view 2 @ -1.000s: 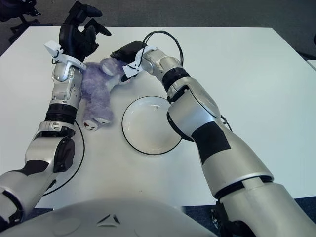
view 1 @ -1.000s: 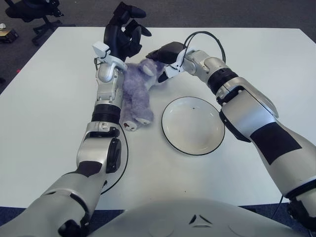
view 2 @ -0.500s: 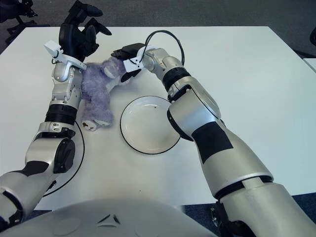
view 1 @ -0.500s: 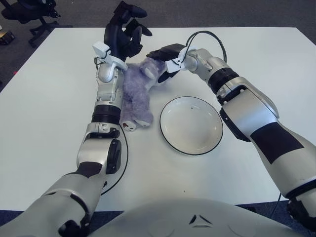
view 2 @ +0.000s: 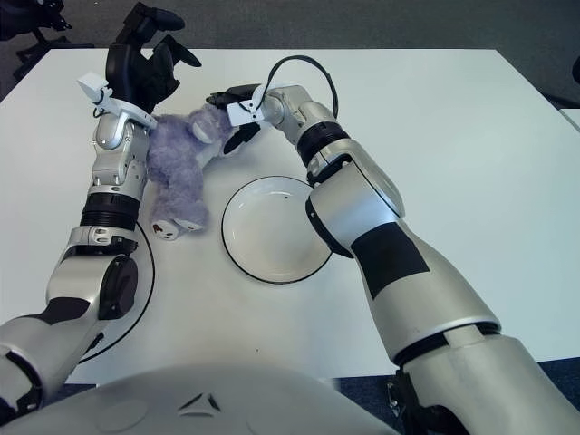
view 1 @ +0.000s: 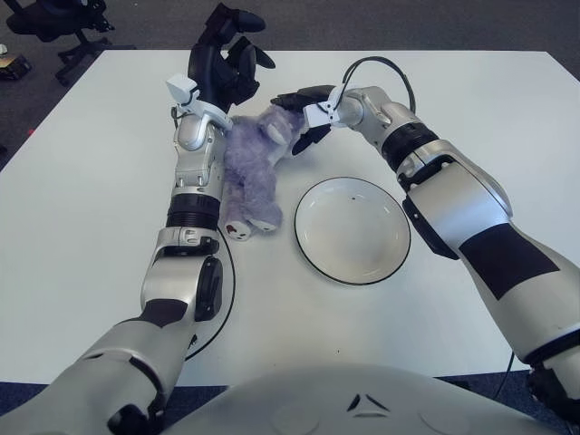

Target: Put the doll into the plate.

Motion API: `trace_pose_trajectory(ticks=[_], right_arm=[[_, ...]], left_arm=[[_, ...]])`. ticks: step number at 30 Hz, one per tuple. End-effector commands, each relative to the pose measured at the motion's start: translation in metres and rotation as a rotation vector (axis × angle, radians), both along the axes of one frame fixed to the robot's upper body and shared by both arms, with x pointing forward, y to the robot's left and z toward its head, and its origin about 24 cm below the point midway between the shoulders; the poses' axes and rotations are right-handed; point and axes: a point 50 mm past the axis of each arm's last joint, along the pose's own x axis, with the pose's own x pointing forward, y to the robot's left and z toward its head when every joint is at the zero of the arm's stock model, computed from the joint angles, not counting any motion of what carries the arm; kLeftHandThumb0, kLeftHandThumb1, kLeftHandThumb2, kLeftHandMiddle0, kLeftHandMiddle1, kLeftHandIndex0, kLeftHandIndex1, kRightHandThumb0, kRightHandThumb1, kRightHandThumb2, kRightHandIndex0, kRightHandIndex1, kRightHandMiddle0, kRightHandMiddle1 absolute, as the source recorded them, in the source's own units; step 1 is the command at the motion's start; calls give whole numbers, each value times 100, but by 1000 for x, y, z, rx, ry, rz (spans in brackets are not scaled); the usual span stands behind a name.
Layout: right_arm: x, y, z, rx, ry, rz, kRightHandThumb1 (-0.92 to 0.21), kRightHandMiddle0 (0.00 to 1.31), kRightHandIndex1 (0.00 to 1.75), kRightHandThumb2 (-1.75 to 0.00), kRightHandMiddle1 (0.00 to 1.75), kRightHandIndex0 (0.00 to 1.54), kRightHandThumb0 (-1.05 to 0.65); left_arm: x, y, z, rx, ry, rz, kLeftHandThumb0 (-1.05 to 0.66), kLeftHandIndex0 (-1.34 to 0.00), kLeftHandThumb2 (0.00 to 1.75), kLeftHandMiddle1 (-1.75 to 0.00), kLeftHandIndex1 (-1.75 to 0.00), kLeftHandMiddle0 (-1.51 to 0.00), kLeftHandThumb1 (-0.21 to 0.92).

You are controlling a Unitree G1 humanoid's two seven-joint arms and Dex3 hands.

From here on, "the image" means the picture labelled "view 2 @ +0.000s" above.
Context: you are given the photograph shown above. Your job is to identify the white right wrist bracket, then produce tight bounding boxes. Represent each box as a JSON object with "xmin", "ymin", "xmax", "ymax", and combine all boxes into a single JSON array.
[{"xmin": 226, "ymin": 85, "xmax": 273, "ymax": 128}]

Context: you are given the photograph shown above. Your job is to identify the white side table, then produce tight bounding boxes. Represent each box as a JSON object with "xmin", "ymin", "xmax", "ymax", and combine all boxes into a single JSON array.
[{"xmin": 559, "ymin": 107, "xmax": 580, "ymax": 132}]

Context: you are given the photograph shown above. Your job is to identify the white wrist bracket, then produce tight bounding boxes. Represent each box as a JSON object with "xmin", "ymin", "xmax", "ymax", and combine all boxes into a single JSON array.
[
  {"xmin": 75, "ymin": 71, "xmax": 158, "ymax": 129},
  {"xmin": 226, "ymin": 85, "xmax": 273, "ymax": 128}
]

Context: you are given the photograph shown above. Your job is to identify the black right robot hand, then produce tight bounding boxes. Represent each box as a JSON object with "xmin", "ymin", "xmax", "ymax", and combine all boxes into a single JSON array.
[{"xmin": 206, "ymin": 83, "xmax": 264, "ymax": 155}]

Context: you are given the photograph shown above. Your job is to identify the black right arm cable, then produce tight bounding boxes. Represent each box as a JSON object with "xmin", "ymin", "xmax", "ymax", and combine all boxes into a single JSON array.
[{"xmin": 262, "ymin": 54, "xmax": 340, "ymax": 121}]

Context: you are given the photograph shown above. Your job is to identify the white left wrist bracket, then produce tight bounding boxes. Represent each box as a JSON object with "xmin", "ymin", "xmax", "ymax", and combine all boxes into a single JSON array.
[{"xmin": 75, "ymin": 71, "xmax": 158, "ymax": 129}]

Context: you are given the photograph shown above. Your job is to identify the white plate with black rim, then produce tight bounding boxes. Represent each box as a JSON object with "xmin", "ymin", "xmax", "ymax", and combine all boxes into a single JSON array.
[{"xmin": 220, "ymin": 175, "xmax": 336, "ymax": 285}]

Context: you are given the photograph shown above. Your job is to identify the grey robot torso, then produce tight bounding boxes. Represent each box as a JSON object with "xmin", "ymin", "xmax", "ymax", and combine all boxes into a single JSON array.
[{"xmin": 8, "ymin": 362, "xmax": 400, "ymax": 435}]

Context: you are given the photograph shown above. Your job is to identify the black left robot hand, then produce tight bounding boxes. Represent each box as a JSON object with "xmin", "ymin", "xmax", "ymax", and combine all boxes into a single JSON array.
[{"xmin": 104, "ymin": 2, "xmax": 203, "ymax": 117}]

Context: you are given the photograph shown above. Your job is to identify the black office chair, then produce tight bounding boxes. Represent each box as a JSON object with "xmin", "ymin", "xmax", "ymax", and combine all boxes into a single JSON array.
[{"xmin": 0, "ymin": 0, "xmax": 96, "ymax": 76}]

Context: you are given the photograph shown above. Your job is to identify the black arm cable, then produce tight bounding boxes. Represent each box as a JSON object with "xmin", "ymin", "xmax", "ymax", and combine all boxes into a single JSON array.
[
  {"xmin": 79, "ymin": 221, "xmax": 156, "ymax": 363},
  {"xmin": 262, "ymin": 54, "xmax": 340, "ymax": 121}
]

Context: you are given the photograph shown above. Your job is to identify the purple plush bunny doll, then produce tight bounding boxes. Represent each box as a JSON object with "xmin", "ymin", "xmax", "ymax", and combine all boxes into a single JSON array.
[{"xmin": 145, "ymin": 102, "xmax": 248, "ymax": 240}]

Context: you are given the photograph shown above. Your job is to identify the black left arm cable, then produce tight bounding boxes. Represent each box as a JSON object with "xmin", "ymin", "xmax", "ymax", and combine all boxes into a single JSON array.
[{"xmin": 79, "ymin": 221, "xmax": 156, "ymax": 363}]

